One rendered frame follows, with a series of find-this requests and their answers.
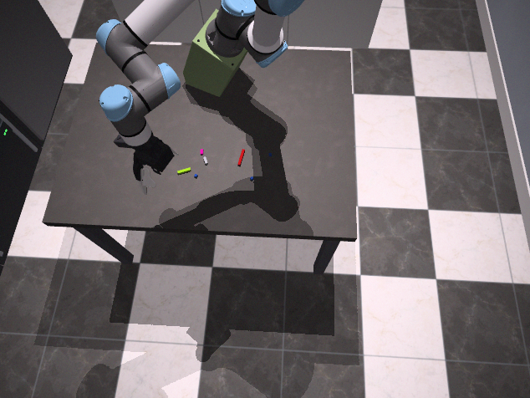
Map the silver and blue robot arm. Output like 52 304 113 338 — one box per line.
96 0 304 148

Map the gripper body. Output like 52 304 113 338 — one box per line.
129 131 174 175

